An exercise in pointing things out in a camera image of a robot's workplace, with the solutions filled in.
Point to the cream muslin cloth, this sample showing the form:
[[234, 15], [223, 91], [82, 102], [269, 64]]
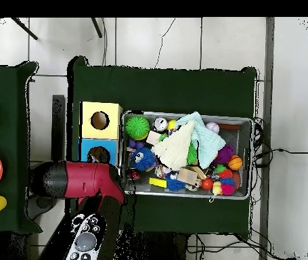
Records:
[[175, 146]]

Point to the green spiky ball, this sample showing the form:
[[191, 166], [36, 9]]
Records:
[[192, 155], [137, 127]]

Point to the mint green cloth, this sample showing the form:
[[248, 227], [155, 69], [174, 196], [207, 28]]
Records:
[[208, 138]]

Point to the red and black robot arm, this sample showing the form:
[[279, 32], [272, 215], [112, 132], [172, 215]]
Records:
[[88, 179]]

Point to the wooden box with three holes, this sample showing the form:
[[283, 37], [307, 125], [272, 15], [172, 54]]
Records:
[[113, 116]]

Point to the clear mesh bin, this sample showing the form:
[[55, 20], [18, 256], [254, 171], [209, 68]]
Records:
[[240, 135]]

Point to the blue fuzzy toy with eyes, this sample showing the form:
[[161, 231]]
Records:
[[143, 158]]

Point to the yellow ball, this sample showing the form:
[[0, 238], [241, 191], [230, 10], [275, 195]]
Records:
[[171, 124]]

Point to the small blue fuzzy toy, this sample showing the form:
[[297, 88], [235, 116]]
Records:
[[174, 184]]

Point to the plain wooden cube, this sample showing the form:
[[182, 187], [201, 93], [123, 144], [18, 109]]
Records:
[[188, 176]]

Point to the dark green tablecloth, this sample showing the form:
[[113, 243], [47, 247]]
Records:
[[159, 92], [13, 135]]

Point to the white baseball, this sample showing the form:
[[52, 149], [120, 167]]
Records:
[[213, 128]]

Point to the purple spiky toy with eyes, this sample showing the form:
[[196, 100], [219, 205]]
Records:
[[225, 154]]

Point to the small orange basketball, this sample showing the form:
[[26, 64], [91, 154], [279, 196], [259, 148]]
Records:
[[235, 162]]

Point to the black tripod leg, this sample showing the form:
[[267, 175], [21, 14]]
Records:
[[23, 28], [97, 27]]

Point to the grey floor strip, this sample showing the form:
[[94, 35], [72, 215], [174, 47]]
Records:
[[269, 81]]

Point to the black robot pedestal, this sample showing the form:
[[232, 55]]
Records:
[[159, 249]]

